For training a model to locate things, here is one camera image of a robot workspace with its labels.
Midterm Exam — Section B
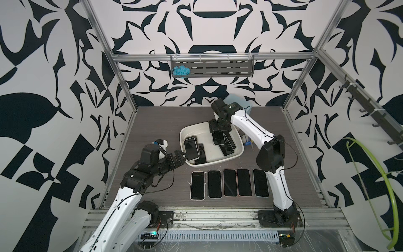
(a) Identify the phone pale blue case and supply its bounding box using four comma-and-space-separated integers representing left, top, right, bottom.
212, 131, 226, 146

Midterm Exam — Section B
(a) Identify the phone white case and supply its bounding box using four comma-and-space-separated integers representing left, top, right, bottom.
190, 171, 205, 201

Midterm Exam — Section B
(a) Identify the phone grey case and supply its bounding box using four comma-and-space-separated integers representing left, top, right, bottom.
208, 170, 222, 199

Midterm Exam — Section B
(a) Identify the phone dark case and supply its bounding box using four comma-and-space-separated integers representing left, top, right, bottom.
224, 170, 238, 197

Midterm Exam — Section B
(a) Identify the phone pink case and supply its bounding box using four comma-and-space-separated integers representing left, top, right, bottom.
237, 169, 252, 196
253, 169, 269, 197

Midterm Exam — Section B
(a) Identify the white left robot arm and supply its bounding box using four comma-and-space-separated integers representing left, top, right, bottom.
80, 139, 187, 252

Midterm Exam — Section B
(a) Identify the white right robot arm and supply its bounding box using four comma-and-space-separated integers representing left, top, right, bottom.
209, 99, 299, 226

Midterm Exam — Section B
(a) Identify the phone cream case in basin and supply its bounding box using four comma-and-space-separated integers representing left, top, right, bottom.
184, 136, 200, 161

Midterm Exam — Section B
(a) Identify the white storage basin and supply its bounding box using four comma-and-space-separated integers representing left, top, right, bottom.
179, 122, 244, 168

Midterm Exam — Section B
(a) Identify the phone dark lying in basin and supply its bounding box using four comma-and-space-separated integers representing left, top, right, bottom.
194, 144, 207, 165

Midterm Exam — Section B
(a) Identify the light blue drawer cabinet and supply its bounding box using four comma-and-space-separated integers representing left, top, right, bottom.
224, 94, 252, 109

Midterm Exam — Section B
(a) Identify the blue crumpled cloth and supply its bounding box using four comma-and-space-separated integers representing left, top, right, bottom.
172, 65, 191, 78

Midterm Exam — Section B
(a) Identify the small electronics board left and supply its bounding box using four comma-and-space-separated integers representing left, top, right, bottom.
140, 231, 159, 240

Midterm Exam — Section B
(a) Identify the small electronics board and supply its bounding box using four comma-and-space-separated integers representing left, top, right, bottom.
140, 231, 159, 240
279, 234, 296, 248

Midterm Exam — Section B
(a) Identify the small electronics board right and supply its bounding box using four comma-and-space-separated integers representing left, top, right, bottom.
279, 234, 296, 248

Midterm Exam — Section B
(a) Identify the grey slotted wall rack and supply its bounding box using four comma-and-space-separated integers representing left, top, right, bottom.
170, 54, 255, 78

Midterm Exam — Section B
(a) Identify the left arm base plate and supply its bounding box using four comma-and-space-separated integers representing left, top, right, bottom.
147, 210, 174, 229

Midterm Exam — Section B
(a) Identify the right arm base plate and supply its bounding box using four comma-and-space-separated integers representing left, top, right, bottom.
258, 209, 303, 228

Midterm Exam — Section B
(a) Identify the green hose loop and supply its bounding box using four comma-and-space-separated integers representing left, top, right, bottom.
342, 136, 400, 250

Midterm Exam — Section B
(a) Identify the dark wall hook rail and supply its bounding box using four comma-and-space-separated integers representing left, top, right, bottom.
339, 74, 403, 149

